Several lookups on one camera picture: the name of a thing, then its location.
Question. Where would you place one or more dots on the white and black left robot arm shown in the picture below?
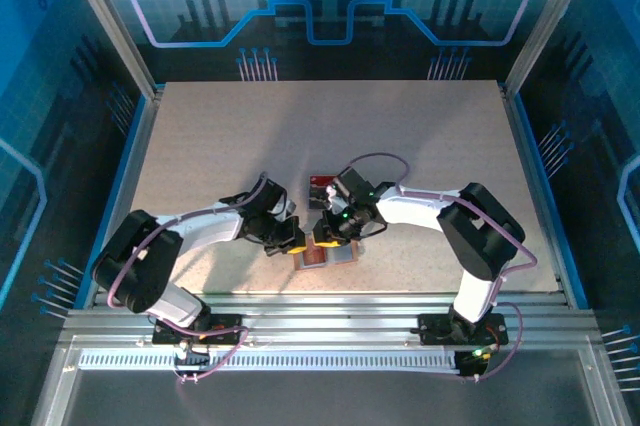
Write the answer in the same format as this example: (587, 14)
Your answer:
(210, 231)

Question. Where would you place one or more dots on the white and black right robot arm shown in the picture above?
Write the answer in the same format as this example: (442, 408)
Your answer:
(415, 206)

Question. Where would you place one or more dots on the black controller board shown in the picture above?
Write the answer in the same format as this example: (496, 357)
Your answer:
(470, 366)
(192, 357)

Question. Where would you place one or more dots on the blue edge strip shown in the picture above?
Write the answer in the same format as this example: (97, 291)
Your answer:
(540, 171)
(121, 171)

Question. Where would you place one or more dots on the aluminium frame cross rails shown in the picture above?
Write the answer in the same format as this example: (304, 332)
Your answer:
(325, 318)

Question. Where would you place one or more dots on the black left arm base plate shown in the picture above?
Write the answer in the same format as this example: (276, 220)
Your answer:
(225, 321)

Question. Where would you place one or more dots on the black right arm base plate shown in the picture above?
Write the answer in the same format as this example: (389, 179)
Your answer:
(430, 328)

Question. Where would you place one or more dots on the aluminium side rail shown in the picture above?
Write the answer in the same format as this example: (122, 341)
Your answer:
(531, 171)
(135, 171)

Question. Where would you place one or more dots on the aluminium frame post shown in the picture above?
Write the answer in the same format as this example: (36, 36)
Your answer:
(111, 21)
(550, 21)

